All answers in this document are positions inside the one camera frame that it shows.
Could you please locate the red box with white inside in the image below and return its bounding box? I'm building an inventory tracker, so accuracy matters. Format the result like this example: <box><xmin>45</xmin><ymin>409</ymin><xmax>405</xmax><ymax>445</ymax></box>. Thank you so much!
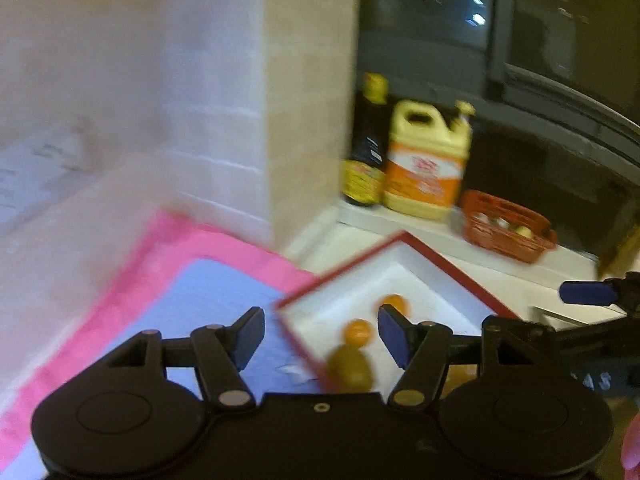
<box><xmin>274</xmin><ymin>230</ymin><xmax>526</xmax><ymax>396</ymax></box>

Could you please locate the person's right hand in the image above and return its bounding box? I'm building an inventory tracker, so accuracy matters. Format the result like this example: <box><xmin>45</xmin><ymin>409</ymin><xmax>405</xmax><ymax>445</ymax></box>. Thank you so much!
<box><xmin>619</xmin><ymin>414</ymin><xmax>640</xmax><ymax>480</ymax></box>

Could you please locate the dark window with frame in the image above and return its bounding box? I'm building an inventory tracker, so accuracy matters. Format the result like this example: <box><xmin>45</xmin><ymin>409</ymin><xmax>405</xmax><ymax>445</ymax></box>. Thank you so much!
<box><xmin>357</xmin><ymin>0</ymin><xmax>640</xmax><ymax>261</ymax></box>

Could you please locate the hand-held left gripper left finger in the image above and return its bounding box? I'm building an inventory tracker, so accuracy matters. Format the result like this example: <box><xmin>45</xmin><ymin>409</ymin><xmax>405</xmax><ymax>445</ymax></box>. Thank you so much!
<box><xmin>105</xmin><ymin>306</ymin><xmax>266</xmax><ymax>409</ymax></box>

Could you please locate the orange mandarin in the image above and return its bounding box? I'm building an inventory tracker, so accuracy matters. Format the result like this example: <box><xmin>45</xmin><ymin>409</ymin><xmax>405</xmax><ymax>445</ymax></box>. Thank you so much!
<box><xmin>377</xmin><ymin>294</ymin><xmax>412</xmax><ymax>318</ymax></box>
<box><xmin>341</xmin><ymin>319</ymin><xmax>373</xmax><ymax>347</ymax></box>

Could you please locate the blue blanket with pink ruffle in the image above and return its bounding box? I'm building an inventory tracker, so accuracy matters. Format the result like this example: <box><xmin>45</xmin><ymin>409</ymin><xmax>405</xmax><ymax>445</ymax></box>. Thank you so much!
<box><xmin>0</xmin><ymin>210</ymin><xmax>332</xmax><ymax>480</ymax></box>

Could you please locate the yellow detergent jug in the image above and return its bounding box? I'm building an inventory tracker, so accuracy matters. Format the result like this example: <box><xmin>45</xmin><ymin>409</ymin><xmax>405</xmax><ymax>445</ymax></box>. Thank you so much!
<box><xmin>382</xmin><ymin>100</ymin><xmax>476</xmax><ymax>222</ymax></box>

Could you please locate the small brown kiwi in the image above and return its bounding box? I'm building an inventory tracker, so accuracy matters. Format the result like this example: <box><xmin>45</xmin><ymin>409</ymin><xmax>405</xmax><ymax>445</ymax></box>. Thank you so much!
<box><xmin>326</xmin><ymin>344</ymin><xmax>375</xmax><ymax>393</ymax></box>

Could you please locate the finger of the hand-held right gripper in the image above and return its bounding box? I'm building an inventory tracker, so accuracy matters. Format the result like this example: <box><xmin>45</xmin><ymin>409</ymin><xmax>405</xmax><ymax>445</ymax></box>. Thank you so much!
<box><xmin>559</xmin><ymin>271</ymin><xmax>640</xmax><ymax>311</ymax></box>

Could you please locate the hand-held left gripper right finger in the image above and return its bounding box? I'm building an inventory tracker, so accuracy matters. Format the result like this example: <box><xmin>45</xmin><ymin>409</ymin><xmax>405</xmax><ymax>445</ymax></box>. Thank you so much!
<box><xmin>377</xmin><ymin>304</ymin><xmax>538</xmax><ymax>409</ymax></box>

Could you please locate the large orange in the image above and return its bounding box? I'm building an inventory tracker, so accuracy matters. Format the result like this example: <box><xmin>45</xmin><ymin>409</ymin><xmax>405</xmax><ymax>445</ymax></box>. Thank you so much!
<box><xmin>442</xmin><ymin>362</ymin><xmax>478</xmax><ymax>396</ymax></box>

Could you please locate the orange plastic basket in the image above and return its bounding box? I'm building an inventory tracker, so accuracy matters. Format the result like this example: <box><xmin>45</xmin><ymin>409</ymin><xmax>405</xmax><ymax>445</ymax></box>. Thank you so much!
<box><xmin>460</xmin><ymin>189</ymin><xmax>558</xmax><ymax>265</ymax></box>

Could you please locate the dark soy sauce bottle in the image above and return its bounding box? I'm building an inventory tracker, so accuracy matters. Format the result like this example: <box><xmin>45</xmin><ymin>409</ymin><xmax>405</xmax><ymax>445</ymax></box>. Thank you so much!
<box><xmin>341</xmin><ymin>72</ymin><xmax>391</xmax><ymax>207</ymax></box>

